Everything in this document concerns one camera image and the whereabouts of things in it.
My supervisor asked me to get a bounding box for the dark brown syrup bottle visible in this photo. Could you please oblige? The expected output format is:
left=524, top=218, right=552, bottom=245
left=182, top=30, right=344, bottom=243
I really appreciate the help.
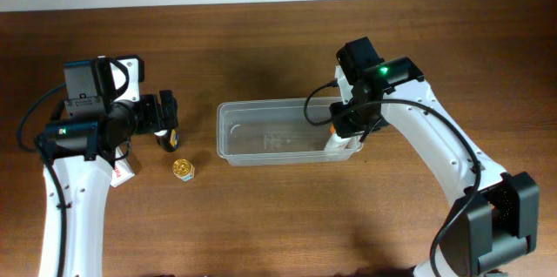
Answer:
left=155, top=129, right=179, bottom=152

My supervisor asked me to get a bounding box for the white sanitizer bottle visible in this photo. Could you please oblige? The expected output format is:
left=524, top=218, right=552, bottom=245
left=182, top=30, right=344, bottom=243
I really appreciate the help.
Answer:
left=324, top=133, right=352, bottom=152

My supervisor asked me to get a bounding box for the white Panadol box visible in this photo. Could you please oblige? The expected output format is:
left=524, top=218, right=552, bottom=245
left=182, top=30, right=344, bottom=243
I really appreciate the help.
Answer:
left=111, top=159, right=135, bottom=187

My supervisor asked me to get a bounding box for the small jar gold lid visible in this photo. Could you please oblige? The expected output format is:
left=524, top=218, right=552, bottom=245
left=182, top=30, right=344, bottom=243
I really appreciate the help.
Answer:
left=172, top=159, right=195, bottom=181

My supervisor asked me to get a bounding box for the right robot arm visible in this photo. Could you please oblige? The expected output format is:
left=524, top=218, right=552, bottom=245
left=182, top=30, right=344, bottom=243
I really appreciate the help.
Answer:
left=327, top=37, right=540, bottom=276

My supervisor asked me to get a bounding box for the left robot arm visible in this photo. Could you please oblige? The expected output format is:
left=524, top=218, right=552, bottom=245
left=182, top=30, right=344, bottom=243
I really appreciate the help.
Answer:
left=35, top=90, right=178, bottom=276

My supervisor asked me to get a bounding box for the clear plastic container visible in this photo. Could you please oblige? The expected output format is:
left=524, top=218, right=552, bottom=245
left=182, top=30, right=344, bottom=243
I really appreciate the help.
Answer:
left=216, top=98, right=364, bottom=166

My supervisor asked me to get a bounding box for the right black cable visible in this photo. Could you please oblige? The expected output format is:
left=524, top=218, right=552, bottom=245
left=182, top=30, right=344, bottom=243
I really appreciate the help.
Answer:
left=303, top=78, right=482, bottom=277

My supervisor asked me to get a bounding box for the black cable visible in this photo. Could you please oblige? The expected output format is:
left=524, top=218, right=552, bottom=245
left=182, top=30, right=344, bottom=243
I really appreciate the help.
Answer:
left=303, top=78, right=482, bottom=277
left=16, top=57, right=131, bottom=277

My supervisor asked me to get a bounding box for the left black cable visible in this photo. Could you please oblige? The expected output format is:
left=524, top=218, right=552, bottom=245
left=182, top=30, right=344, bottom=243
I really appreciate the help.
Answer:
left=16, top=57, right=131, bottom=277

